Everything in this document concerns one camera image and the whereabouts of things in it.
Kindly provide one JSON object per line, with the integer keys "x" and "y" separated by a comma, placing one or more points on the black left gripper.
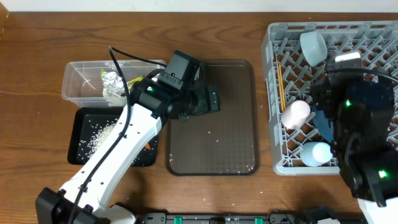
{"x": 206, "y": 106}

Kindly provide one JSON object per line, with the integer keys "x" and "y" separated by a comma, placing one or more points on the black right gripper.
{"x": 323, "y": 96}

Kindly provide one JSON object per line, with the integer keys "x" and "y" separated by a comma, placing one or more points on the dark blue plate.
{"x": 321, "y": 122}

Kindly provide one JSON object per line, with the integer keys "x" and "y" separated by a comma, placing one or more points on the light blue bowl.
{"x": 313, "y": 47}

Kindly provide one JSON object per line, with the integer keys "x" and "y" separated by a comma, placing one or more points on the pink cup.
{"x": 295, "y": 115}

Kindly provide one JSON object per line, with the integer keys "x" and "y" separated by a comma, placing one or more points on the wooden chopstick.
{"x": 280, "y": 84}
{"x": 282, "y": 87}

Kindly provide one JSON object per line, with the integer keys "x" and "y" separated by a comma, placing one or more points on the light blue cup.
{"x": 314, "y": 154}

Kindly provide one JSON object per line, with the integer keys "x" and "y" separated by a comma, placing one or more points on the foil snack wrapper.
{"x": 113, "y": 85}

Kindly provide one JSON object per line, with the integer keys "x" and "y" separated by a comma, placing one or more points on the pile of rice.
{"x": 94, "y": 131}

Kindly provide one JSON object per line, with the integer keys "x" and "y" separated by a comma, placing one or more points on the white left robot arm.
{"x": 85, "y": 197}

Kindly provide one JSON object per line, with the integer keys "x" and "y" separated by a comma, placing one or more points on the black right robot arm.
{"x": 360, "y": 112}

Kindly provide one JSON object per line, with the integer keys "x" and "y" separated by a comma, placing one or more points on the grey dishwasher rack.
{"x": 287, "y": 74}

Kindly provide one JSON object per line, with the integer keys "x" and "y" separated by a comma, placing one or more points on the brown serving tray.
{"x": 224, "y": 142}

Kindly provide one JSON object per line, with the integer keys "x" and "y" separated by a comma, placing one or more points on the black plastic tray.
{"x": 82, "y": 113}

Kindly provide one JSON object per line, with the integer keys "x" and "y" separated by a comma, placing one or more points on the clear plastic bin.
{"x": 82, "y": 84}

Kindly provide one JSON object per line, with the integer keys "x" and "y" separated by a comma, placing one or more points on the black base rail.
{"x": 271, "y": 218}

